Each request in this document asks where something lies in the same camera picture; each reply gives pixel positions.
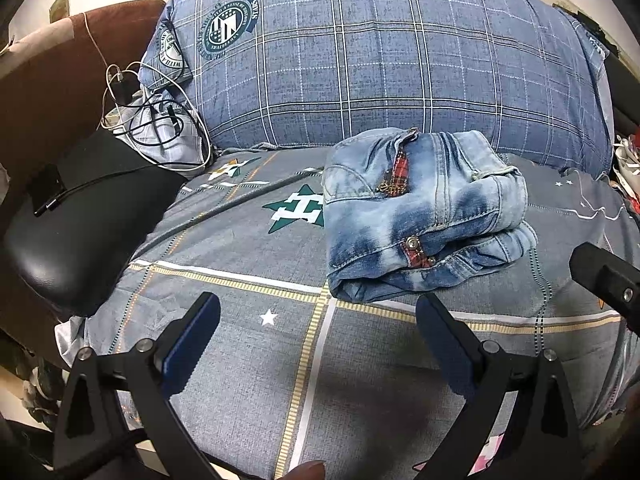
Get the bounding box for person's left hand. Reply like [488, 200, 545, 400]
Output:
[286, 460, 327, 480]

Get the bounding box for floral cloth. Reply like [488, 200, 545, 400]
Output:
[17, 357, 68, 428]

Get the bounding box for brown cushion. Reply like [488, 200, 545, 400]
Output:
[0, 0, 167, 188]

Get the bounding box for small black device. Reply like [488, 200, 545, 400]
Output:
[29, 164, 67, 217]

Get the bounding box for pink printed cloth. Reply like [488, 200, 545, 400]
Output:
[462, 434, 508, 480]

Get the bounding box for blue denim pants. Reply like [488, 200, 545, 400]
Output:
[321, 127, 539, 304]

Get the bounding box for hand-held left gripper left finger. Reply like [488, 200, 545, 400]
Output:
[52, 291, 236, 480]

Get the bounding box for white cable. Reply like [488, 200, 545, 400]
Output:
[82, 10, 215, 172]

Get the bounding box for light blue cloth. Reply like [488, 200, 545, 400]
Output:
[102, 87, 217, 178]

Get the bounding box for black cable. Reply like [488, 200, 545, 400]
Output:
[114, 60, 212, 167]

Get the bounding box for grey printed bed sheet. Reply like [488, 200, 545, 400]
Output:
[55, 146, 640, 480]

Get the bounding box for black chair seat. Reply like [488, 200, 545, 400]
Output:
[2, 129, 187, 317]

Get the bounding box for blue plaid pillow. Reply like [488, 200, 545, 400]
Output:
[139, 0, 617, 177]

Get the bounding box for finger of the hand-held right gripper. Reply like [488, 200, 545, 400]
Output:
[570, 241, 640, 335]

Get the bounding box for red and white clutter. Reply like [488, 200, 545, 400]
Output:
[611, 129, 640, 213]

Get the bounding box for white cloth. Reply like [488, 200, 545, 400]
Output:
[54, 315, 92, 368]

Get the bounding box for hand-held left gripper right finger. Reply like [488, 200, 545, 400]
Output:
[415, 292, 586, 480]

